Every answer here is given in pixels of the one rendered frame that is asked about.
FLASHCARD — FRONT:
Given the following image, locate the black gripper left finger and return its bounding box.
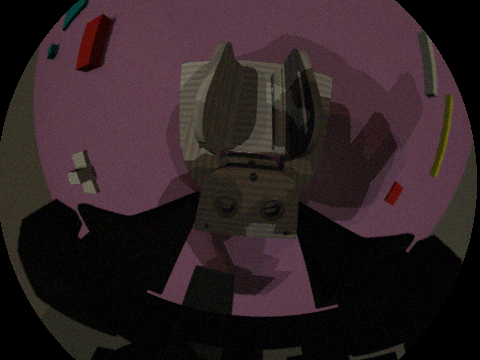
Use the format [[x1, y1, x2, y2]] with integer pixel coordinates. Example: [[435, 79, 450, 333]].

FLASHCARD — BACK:
[[77, 192, 201, 295]]

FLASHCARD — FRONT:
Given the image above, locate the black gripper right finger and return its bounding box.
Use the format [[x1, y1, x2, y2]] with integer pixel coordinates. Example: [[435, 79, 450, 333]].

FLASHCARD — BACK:
[[296, 201, 416, 309]]

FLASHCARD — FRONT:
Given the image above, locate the olive yellow flat bar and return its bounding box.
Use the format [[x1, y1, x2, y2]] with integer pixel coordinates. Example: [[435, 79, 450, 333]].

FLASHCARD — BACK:
[[431, 95, 453, 177]]

